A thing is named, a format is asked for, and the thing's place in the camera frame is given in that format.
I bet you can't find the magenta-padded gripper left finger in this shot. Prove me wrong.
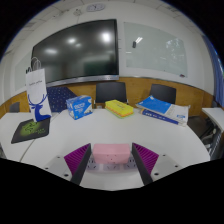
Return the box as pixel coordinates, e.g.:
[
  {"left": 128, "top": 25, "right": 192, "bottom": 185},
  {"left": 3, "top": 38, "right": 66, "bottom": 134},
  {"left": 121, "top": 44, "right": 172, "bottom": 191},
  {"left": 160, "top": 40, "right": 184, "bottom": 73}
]
[{"left": 43, "top": 143, "right": 92, "bottom": 186}]

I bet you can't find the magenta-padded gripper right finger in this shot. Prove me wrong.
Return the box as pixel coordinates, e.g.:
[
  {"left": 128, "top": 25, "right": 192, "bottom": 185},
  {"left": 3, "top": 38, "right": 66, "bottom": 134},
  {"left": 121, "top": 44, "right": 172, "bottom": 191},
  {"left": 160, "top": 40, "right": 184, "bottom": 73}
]
[{"left": 131, "top": 142, "right": 184, "bottom": 186}]

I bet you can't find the pink charger block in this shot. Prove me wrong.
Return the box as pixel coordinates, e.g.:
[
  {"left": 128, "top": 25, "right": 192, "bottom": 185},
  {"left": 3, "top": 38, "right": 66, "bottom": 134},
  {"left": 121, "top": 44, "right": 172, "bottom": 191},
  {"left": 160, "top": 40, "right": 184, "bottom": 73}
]
[{"left": 92, "top": 143, "right": 131, "bottom": 165}]

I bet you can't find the white power strip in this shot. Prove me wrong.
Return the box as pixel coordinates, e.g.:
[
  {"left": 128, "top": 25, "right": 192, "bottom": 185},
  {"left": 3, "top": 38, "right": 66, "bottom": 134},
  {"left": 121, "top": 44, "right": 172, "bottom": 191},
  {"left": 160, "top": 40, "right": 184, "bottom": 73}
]
[{"left": 85, "top": 156, "right": 138, "bottom": 173}]

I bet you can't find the dark blue book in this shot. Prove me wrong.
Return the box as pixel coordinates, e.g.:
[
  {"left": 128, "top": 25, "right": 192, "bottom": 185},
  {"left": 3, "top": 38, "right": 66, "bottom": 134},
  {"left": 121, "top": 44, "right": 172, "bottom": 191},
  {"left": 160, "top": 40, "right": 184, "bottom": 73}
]
[{"left": 139, "top": 108, "right": 181, "bottom": 127}]

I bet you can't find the blue tissue box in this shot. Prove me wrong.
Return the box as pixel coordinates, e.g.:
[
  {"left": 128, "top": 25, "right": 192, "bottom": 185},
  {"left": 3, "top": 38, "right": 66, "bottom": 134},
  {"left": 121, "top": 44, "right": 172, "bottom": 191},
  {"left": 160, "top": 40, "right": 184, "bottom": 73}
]
[{"left": 65, "top": 94, "right": 94, "bottom": 121}]

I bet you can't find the black mouse pad green print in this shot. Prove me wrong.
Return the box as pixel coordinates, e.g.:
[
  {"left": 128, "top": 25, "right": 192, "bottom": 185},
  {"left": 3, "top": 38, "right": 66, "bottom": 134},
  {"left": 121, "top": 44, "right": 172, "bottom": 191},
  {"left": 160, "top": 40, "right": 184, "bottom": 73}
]
[{"left": 10, "top": 117, "right": 52, "bottom": 145}]

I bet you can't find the yellow box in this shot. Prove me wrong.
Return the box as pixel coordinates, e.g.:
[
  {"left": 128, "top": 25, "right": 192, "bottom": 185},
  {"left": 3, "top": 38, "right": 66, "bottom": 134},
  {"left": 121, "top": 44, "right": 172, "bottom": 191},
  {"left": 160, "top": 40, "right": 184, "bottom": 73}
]
[{"left": 104, "top": 99, "right": 135, "bottom": 119}]

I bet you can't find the blue dotted chair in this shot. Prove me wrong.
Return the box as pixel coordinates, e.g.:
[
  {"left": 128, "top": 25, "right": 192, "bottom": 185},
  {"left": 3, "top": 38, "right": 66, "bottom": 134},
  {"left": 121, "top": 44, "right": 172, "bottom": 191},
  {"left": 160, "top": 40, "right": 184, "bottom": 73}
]
[{"left": 45, "top": 86, "right": 78, "bottom": 114}]

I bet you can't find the black chair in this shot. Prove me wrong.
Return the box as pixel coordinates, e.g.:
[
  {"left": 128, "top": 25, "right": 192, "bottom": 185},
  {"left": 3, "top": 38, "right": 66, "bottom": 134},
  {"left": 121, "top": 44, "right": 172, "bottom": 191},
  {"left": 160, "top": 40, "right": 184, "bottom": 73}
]
[
  {"left": 148, "top": 83, "right": 177, "bottom": 105},
  {"left": 94, "top": 81, "right": 128, "bottom": 108}
]

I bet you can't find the white paper bag blue deer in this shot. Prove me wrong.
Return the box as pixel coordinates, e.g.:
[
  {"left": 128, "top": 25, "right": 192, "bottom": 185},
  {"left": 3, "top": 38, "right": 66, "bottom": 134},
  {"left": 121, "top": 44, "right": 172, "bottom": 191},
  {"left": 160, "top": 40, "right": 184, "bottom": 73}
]
[{"left": 25, "top": 57, "right": 53, "bottom": 123}]

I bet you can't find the grey chair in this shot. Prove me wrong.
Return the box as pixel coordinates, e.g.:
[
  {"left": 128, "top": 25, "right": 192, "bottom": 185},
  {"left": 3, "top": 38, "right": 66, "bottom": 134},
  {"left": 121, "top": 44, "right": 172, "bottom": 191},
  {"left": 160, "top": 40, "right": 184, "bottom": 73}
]
[{"left": 8, "top": 101, "right": 21, "bottom": 114}]

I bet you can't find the white side table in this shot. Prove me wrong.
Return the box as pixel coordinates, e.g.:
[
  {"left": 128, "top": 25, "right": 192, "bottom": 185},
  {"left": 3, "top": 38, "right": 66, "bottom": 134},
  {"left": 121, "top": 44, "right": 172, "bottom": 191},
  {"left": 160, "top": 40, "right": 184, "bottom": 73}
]
[{"left": 201, "top": 106, "right": 224, "bottom": 161}]

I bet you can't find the small glass whiteboard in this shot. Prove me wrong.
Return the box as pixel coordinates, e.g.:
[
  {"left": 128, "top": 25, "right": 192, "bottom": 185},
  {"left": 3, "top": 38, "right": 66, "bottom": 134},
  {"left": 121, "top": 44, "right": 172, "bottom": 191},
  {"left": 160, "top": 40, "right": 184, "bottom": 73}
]
[{"left": 13, "top": 53, "right": 34, "bottom": 92}]

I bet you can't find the blue curtain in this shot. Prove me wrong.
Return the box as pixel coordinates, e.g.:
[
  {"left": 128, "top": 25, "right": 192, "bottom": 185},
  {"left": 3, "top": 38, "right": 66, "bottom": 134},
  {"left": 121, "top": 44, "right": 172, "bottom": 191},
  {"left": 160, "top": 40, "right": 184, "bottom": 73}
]
[{"left": 203, "top": 34, "right": 224, "bottom": 108}]

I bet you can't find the large glass whiteboard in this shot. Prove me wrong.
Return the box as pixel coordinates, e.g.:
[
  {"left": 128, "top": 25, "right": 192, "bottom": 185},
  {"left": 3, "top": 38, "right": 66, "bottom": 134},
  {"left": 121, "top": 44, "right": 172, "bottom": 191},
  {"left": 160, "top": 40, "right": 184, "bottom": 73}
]
[{"left": 123, "top": 21, "right": 188, "bottom": 78}]

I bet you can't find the large black wall display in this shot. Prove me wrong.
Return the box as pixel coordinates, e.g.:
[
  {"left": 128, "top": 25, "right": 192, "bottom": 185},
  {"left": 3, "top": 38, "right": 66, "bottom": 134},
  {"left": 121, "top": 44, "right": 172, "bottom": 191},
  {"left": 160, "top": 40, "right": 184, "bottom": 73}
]
[{"left": 31, "top": 18, "right": 120, "bottom": 88}]

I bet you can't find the round wall clock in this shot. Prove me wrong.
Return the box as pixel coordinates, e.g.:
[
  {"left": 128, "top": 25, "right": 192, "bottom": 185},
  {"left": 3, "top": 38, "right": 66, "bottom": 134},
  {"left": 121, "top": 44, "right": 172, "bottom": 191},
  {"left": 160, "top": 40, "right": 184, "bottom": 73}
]
[{"left": 85, "top": 2, "right": 106, "bottom": 13}]

